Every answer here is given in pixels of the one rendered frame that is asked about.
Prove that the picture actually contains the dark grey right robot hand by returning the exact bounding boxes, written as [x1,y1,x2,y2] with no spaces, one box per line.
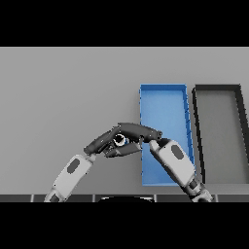
[117,122,164,144]

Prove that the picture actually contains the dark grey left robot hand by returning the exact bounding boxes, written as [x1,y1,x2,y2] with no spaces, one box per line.
[83,125,144,160]

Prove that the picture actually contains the blue bin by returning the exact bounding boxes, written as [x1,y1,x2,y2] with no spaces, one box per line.
[138,83,196,187]

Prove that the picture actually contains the dark grey bin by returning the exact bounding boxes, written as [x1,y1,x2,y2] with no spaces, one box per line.
[191,84,249,186]

